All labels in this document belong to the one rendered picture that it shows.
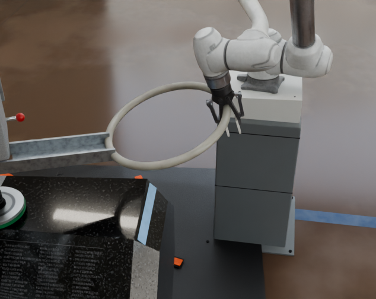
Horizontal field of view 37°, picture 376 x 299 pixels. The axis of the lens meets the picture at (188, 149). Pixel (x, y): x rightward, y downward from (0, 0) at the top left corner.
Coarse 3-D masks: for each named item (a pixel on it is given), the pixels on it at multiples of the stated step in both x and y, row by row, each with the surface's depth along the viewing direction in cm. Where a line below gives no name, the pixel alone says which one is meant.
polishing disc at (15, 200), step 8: (8, 192) 212; (16, 192) 212; (8, 200) 209; (16, 200) 209; (8, 208) 205; (16, 208) 205; (0, 216) 201; (8, 216) 201; (16, 216) 203; (0, 224) 199
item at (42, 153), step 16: (16, 144) 201; (32, 144) 203; (48, 144) 205; (64, 144) 207; (80, 144) 209; (96, 144) 211; (16, 160) 192; (32, 160) 194; (48, 160) 196; (64, 160) 198; (80, 160) 200; (96, 160) 202; (112, 160) 204
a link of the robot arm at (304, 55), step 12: (300, 0) 226; (312, 0) 228; (300, 12) 231; (312, 12) 233; (300, 24) 237; (312, 24) 239; (300, 36) 243; (312, 36) 244; (288, 48) 253; (300, 48) 249; (312, 48) 248; (324, 48) 254; (288, 60) 256; (300, 60) 251; (312, 60) 250; (324, 60) 252; (288, 72) 261; (300, 72) 258; (312, 72) 255; (324, 72) 256
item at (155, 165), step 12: (168, 84) 226; (180, 84) 224; (192, 84) 222; (204, 84) 219; (144, 96) 225; (132, 108) 224; (228, 108) 203; (228, 120) 200; (216, 132) 195; (108, 144) 207; (204, 144) 192; (120, 156) 200; (180, 156) 190; (192, 156) 190; (132, 168) 195; (144, 168) 193; (156, 168) 191
